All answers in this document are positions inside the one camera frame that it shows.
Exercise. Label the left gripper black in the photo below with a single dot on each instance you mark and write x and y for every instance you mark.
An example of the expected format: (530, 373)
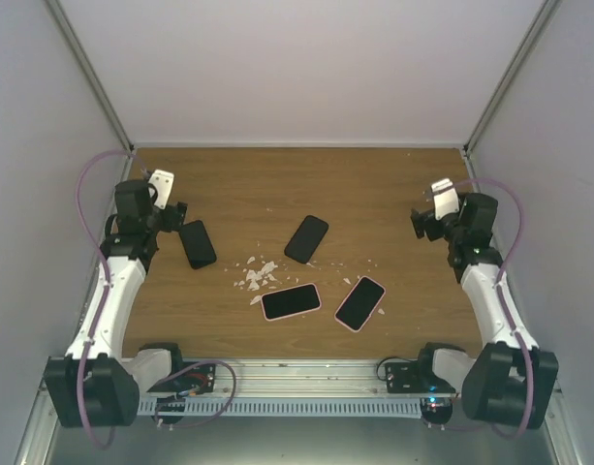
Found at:
(175, 217)

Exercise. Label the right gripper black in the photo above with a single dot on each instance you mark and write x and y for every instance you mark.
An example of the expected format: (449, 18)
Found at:
(419, 220)

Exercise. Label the black phone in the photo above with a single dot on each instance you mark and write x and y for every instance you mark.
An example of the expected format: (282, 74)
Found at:
(197, 245)

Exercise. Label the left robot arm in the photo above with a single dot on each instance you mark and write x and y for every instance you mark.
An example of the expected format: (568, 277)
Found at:
(92, 384)

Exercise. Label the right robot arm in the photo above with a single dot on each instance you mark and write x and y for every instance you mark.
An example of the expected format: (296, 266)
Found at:
(511, 381)

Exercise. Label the pink case phone right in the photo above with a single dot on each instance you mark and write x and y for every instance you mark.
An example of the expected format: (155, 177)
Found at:
(359, 304)

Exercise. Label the pink case phone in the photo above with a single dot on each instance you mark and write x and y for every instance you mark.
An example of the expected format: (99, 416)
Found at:
(291, 302)
(359, 304)

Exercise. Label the black phone face down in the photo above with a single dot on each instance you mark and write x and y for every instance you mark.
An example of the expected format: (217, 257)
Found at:
(305, 241)

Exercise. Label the pink case phone left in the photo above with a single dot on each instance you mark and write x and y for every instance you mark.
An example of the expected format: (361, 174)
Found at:
(291, 302)

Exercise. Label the white debris pile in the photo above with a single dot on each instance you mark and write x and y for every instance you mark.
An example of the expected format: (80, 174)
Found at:
(252, 277)

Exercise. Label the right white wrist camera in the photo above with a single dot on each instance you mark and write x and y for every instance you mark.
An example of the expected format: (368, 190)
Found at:
(445, 198)

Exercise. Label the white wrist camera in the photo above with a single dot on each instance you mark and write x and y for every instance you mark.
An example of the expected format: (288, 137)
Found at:
(160, 187)
(445, 198)

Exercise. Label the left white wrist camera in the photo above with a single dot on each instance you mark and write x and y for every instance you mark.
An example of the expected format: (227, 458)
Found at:
(160, 187)

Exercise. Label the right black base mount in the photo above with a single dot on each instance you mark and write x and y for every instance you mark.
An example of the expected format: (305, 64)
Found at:
(402, 375)

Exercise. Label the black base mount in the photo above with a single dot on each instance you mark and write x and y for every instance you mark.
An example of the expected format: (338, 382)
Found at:
(402, 375)
(199, 380)

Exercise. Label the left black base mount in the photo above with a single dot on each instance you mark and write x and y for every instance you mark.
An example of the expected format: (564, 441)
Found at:
(199, 380)

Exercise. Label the aluminium front rail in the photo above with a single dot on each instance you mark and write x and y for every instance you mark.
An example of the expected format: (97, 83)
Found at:
(299, 378)

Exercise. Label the grey slotted cable duct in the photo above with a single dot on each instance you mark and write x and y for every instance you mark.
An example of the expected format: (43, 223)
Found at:
(296, 407)

